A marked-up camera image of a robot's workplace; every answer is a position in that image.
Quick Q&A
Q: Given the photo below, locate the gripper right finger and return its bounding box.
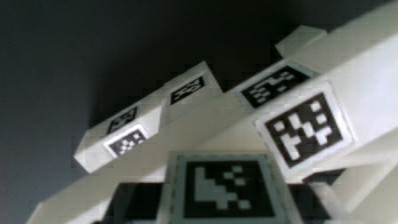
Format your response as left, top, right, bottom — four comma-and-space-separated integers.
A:
305, 173, 355, 224

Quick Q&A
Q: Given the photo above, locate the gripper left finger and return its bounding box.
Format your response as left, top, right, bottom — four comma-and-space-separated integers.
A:
100, 183, 145, 224

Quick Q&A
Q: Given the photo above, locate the white marker cube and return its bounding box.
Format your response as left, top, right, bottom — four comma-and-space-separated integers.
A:
156, 153, 303, 224

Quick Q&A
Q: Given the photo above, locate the white chair back frame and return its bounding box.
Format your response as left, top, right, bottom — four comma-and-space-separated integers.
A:
26, 0, 398, 224

